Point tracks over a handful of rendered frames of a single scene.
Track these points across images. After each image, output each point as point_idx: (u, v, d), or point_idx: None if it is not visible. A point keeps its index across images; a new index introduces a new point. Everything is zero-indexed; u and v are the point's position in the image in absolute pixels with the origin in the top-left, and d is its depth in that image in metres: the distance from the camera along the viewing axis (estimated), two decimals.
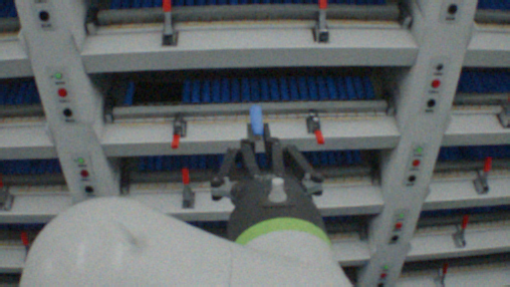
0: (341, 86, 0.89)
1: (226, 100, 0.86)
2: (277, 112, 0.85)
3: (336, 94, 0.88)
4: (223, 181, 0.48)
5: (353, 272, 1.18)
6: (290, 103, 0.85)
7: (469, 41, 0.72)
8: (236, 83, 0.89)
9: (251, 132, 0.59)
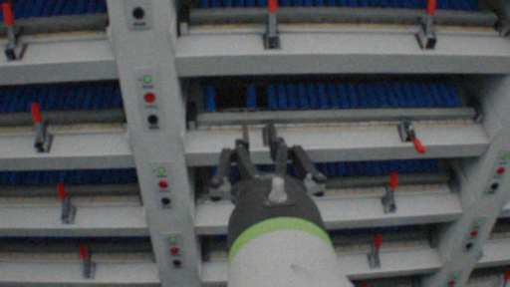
0: (427, 92, 0.85)
1: (316, 106, 0.82)
2: (369, 119, 0.81)
3: (424, 101, 0.83)
4: (222, 181, 0.47)
5: (416, 280, 1.14)
6: (382, 110, 0.81)
7: None
8: (323, 88, 0.85)
9: (246, 133, 0.59)
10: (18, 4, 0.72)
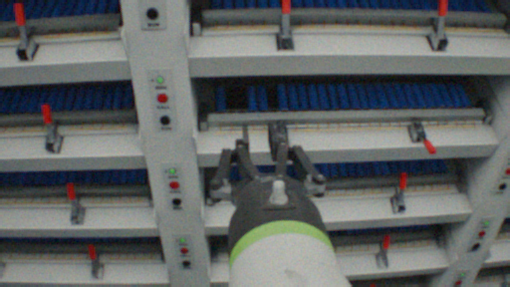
0: (437, 93, 0.85)
1: (327, 107, 0.82)
2: (380, 120, 0.81)
3: (433, 101, 0.84)
4: (222, 183, 0.48)
5: (423, 280, 1.14)
6: (391, 111, 0.81)
7: None
8: (333, 89, 0.85)
9: (246, 133, 0.59)
10: (29, 4, 0.72)
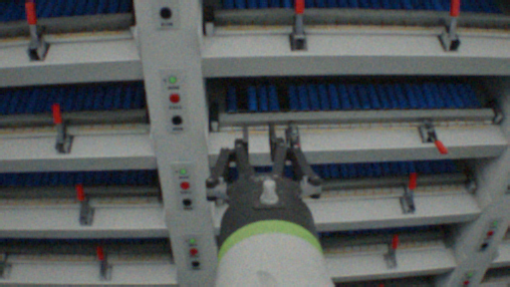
0: (446, 93, 0.85)
1: (338, 107, 0.82)
2: (390, 120, 0.81)
3: (443, 102, 0.83)
4: (218, 181, 0.48)
5: (430, 280, 1.14)
6: (402, 111, 0.81)
7: None
8: (344, 89, 0.85)
9: (246, 132, 0.59)
10: (39, 3, 0.72)
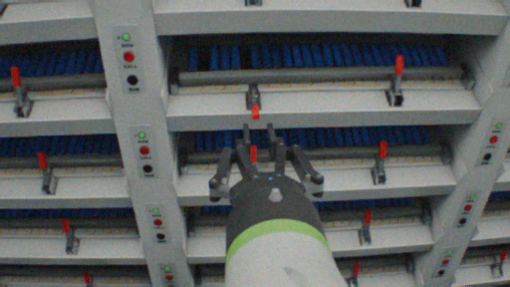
0: (414, 53, 0.83)
1: (300, 65, 0.80)
2: (355, 77, 0.80)
3: (410, 61, 0.82)
4: (310, 190, 0.49)
5: (410, 260, 1.12)
6: (367, 67, 0.80)
7: None
8: (308, 48, 0.83)
9: (270, 150, 0.60)
10: None
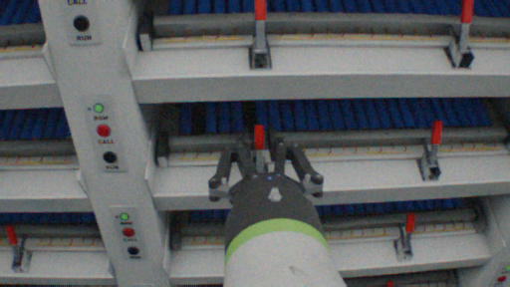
0: (450, 109, 0.70)
1: (316, 128, 0.67)
2: (381, 142, 0.66)
3: (446, 120, 0.68)
4: (309, 190, 0.49)
5: None
6: (395, 131, 0.66)
7: None
8: (324, 105, 0.69)
9: (270, 150, 0.60)
10: None
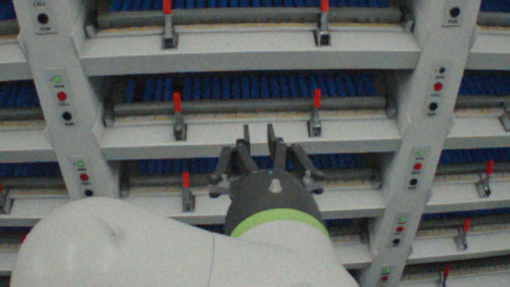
0: (341, 83, 0.89)
1: (226, 97, 0.86)
2: (277, 108, 0.86)
3: (336, 91, 0.88)
4: (310, 187, 0.48)
5: (354, 275, 1.17)
6: (290, 99, 0.86)
7: (472, 44, 0.72)
8: (236, 80, 0.89)
9: (270, 150, 0.60)
10: None
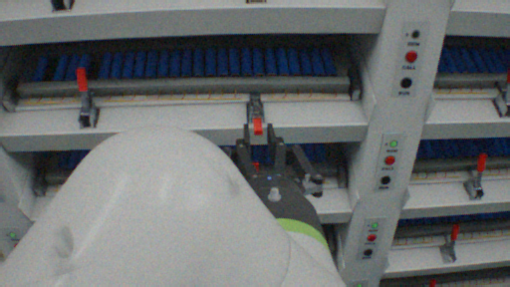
0: (293, 58, 0.72)
1: (149, 75, 0.69)
2: (210, 89, 0.68)
3: (286, 68, 0.71)
4: (309, 190, 0.49)
5: None
6: (226, 78, 0.68)
7: None
8: (163, 55, 0.72)
9: (270, 150, 0.60)
10: None
